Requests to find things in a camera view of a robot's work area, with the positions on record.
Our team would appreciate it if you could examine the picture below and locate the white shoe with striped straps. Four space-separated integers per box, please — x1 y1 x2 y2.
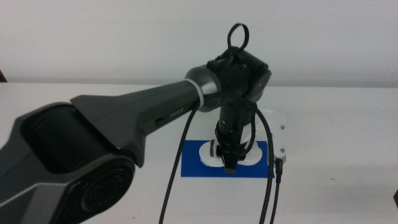
198 139 262 168

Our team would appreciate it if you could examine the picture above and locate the blue rectangular mat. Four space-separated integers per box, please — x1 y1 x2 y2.
180 139 276 179

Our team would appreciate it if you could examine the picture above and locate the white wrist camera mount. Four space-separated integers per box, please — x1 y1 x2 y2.
248 108 287 165

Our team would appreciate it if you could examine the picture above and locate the thin black cable with plug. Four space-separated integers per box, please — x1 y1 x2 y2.
268 157 284 224

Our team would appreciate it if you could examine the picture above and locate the thick black braided cable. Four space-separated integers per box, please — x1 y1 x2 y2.
158 91 276 224

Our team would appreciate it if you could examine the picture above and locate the black cable tie loop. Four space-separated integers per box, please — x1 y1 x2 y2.
226 22 251 53

